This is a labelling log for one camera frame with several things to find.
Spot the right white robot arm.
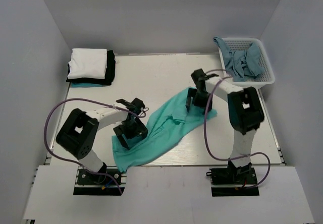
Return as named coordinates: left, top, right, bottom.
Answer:
left=186, top=69, right=264, bottom=183

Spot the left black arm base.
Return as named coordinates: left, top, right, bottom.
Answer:
left=73, top=167, right=127, bottom=196

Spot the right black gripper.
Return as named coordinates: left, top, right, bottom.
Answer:
left=186, top=87, right=213, bottom=114

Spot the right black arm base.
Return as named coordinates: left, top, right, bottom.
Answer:
left=205, top=167, right=259, bottom=197

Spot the purple cable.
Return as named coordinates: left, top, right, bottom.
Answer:
left=203, top=69, right=271, bottom=191
left=44, top=98, right=149, bottom=194

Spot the grey blue crumpled t shirt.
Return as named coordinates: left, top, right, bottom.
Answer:
left=213, top=37, right=264, bottom=82

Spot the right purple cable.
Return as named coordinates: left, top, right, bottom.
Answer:
left=203, top=69, right=271, bottom=191

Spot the teal green t shirt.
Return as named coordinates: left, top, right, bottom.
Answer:
left=111, top=87, right=204, bottom=172

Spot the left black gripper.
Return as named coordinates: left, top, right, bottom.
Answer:
left=114, top=117, right=148, bottom=148

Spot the white plastic basket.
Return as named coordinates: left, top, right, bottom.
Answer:
left=223, top=37, right=275, bottom=89

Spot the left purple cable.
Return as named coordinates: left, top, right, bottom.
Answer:
left=44, top=98, right=149, bottom=194

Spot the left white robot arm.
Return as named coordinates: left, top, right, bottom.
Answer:
left=56, top=98, right=148, bottom=183

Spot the folded teal t shirt bottom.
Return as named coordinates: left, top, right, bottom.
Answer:
left=70, top=83, right=103, bottom=88

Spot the folded black t shirt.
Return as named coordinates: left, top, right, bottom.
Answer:
left=66, top=49, right=116, bottom=86

